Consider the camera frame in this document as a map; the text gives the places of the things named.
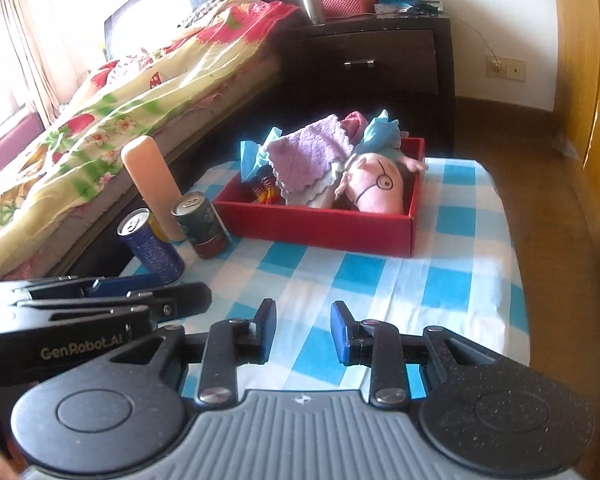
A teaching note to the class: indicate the blue white checkered tablecloth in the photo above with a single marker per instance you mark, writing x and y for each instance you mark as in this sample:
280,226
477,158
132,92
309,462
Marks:
463,275

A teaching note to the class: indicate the dark wooden nightstand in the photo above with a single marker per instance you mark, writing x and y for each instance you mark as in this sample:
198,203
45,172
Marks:
403,64

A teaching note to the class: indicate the striped knitted sock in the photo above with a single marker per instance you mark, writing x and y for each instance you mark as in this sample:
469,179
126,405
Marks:
264,187

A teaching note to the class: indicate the red cardboard box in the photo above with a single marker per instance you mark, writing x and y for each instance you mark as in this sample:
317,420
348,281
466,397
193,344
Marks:
381,234

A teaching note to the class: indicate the light blue cloth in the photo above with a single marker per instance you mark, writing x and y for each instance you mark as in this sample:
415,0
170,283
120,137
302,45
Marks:
382,135

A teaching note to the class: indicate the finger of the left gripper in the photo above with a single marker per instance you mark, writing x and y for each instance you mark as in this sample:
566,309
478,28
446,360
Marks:
165,303
125,284

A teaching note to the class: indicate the purple knitted cloth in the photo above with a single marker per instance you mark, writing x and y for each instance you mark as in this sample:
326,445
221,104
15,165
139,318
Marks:
300,158

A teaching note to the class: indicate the pink pig plush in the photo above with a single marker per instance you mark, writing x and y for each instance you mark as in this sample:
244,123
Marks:
375,182

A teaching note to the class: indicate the floral bed blanket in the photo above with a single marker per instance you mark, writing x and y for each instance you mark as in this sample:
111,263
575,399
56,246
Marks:
70,164

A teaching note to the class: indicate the wall power outlet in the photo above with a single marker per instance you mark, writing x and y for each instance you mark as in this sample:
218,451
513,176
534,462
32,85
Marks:
505,68

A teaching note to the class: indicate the blue items on nightstand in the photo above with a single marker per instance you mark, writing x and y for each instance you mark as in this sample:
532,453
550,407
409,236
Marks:
409,7

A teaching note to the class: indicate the blue drink can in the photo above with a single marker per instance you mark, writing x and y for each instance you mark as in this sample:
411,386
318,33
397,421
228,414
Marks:
141,232

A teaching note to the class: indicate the wooden wardrobe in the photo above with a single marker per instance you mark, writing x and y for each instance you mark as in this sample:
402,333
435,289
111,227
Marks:
578,83

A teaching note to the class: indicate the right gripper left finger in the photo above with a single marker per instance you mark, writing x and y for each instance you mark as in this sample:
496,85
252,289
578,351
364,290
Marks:
230,344

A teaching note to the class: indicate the peach ribbed bottle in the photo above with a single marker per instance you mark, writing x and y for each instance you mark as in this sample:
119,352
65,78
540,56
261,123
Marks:
151,175

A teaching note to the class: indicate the dark green drink can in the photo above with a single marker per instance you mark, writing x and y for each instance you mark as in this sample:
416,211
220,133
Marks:
200,224

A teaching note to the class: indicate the pink knitted cloth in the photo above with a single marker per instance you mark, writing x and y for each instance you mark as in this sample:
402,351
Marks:
354,124

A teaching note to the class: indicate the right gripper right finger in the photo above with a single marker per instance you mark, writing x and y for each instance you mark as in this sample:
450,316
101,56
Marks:
376,345

